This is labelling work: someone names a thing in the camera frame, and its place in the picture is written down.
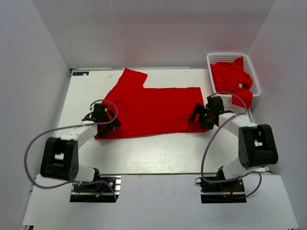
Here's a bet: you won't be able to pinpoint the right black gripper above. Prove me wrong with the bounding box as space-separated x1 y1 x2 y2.
189 104 215 131

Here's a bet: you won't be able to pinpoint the red t shirt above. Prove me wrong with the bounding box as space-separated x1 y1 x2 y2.
95 69 208 139

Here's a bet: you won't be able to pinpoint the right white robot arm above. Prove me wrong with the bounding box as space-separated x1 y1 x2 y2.
189 94 278 191

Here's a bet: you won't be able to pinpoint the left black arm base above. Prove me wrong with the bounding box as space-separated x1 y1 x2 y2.
70 175 121 203

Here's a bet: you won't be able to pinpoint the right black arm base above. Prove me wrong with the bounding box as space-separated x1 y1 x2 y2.
195 177 247 204

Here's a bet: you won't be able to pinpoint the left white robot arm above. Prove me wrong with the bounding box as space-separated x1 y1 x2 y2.
40 103 121 191

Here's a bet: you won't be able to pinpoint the red t shirts in basket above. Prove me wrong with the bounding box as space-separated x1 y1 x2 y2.
210 57 253 108

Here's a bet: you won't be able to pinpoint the blue table label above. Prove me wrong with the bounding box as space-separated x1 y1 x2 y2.
72 71 89 76

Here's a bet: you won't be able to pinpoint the white plastic basket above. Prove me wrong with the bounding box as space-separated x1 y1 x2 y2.
206 52 261 98

